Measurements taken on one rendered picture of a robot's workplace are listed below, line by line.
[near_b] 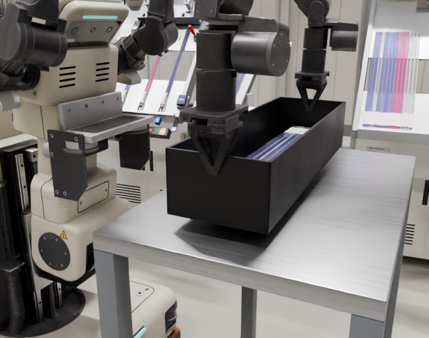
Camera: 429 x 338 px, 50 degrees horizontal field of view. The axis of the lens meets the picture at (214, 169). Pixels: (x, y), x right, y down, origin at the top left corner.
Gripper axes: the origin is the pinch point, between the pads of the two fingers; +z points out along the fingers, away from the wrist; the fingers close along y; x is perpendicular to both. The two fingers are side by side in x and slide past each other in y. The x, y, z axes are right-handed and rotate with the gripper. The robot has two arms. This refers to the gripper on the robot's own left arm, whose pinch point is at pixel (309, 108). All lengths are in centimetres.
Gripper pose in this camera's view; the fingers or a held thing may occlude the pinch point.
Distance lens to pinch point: 120.9
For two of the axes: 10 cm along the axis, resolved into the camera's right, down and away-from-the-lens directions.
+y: 4.3, -2.8, 8.6
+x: -9.0, -1.5, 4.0
